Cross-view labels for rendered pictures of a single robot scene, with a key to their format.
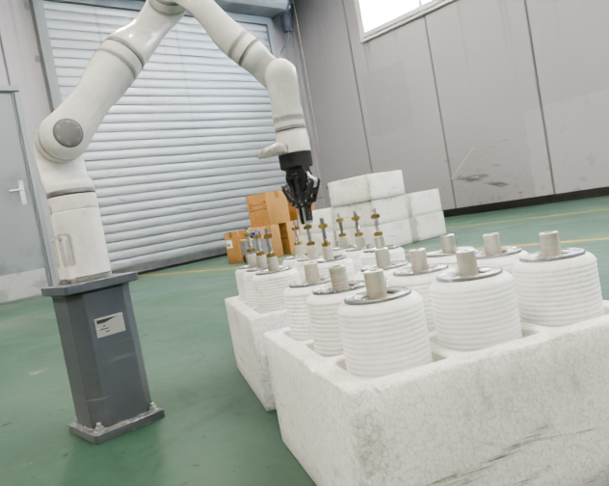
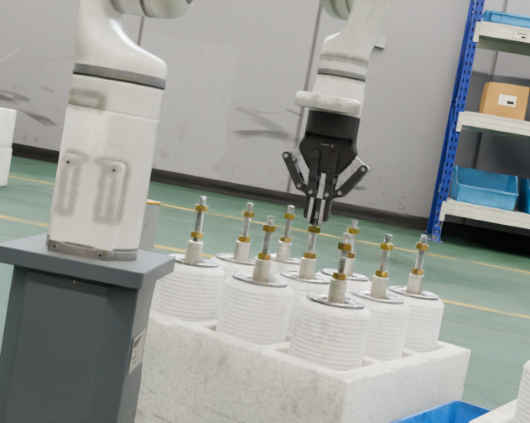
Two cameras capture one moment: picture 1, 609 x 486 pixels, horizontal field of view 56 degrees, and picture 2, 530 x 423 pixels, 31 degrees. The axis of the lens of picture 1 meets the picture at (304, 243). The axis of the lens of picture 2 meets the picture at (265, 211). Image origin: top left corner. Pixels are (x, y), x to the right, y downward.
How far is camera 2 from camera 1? 101 cm
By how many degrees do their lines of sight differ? 42
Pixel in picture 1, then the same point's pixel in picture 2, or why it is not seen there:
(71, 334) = (88, 359)
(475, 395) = not seen: outside the picture
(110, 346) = (129, 391)
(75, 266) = (119, 227)
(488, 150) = (41, 62)
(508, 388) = not seen: outside the picture
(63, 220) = (128, 133)
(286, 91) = (375, 23)
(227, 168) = not seen: outside the picture
